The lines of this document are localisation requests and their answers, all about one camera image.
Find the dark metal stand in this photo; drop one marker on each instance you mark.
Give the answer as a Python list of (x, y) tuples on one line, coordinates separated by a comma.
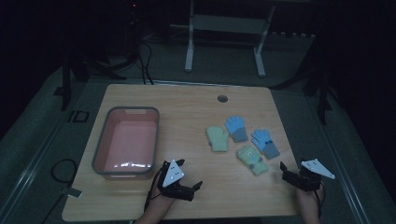
[(323, 93)]

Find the person's right hand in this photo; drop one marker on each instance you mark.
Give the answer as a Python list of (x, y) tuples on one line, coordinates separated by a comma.
[(308, 200)]

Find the gray tape piece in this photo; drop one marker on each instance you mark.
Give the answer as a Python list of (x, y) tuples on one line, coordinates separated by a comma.
[(74, 193)]

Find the pink basin with gray rim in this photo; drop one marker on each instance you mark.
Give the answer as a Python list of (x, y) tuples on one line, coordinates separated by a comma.
[(130, 140)]

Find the plain green mitten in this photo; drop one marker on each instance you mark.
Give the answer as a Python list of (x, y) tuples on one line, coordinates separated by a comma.
[(218, 138)]

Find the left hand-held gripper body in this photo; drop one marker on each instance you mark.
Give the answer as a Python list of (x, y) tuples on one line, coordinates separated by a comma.
[(172, 174)]

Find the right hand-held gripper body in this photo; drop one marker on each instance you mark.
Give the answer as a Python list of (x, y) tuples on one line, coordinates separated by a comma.
[(306, 182)]

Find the green mitten with print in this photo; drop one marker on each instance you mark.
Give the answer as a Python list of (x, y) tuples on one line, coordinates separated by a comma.
[(252, 160)]

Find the person's left hand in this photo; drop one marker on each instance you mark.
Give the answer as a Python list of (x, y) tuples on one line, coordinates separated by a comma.
[(160, 203)]

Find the plain blue glove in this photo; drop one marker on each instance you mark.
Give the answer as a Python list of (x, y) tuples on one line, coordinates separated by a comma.
[(235, 124)]

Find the blue glove with print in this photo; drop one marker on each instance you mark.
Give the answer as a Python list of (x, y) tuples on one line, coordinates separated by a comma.
[(261, 138)]

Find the white metal stand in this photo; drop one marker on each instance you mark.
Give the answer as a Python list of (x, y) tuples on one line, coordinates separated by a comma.
[(224, 24)]

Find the power strip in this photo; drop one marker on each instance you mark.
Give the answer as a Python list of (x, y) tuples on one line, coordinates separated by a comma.
[(292, 34)]

